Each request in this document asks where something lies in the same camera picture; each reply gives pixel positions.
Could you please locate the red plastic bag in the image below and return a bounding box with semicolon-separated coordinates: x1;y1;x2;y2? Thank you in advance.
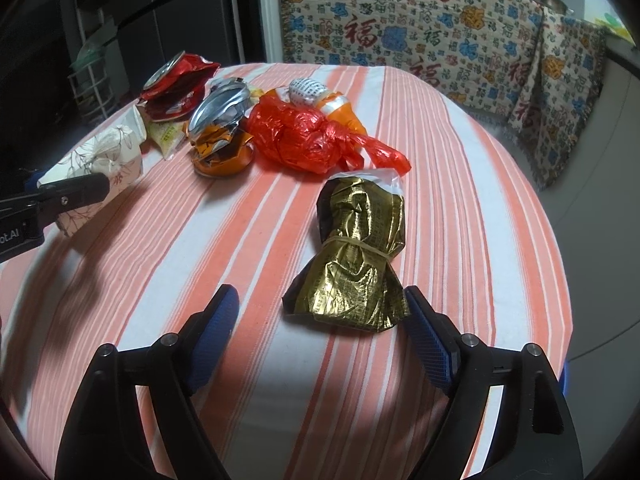
246;100;412;176

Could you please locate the crushed silver orange can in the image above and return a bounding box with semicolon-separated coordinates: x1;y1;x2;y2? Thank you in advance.
187;77;257;179

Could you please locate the white wire rack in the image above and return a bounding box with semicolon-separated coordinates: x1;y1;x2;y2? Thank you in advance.
67;60;121;126

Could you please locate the orange striped table cloth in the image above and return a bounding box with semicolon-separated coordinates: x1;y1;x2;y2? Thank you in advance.
0;62;574;480

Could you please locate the yellow snack packet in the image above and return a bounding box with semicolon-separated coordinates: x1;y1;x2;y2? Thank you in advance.
147;115;189;161

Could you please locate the printed blanket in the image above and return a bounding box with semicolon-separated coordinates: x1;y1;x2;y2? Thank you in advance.
504;7;611;192
274;0;546;131

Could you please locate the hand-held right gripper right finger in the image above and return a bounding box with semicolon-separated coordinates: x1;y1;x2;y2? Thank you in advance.
402;285;585;480

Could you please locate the dark grey fridge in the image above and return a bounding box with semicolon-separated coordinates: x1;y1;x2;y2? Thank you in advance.
75;0;266;97

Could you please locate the crushed red can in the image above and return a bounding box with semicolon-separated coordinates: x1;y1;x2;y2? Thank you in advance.
139;51;221;124

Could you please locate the floral tissue packet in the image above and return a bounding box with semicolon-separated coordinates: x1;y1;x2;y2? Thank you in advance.
37;105;147;239

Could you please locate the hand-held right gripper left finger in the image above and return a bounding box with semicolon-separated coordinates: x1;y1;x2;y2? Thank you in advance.
54;284;241;480

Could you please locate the gold foil packet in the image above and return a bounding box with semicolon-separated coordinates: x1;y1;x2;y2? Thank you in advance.
281;170;412;334

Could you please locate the orange white plastic packet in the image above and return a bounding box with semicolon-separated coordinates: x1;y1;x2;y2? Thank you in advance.
257;77;369;137

